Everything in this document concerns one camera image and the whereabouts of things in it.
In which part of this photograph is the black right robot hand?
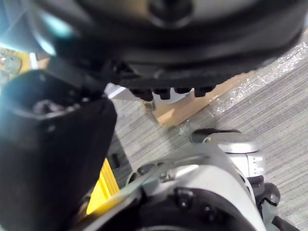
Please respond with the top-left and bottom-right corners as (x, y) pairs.
(0, 0), (308, 231)

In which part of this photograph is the yellow shelf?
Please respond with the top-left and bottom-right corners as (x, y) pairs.
(86, 134), (132, 215)

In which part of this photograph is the brown cardboard box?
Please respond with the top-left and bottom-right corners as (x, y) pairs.
(143, 73), (250, 127)

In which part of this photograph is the clear bubble wrap sheet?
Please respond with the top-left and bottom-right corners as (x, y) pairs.
(179, 42), (308, 135)

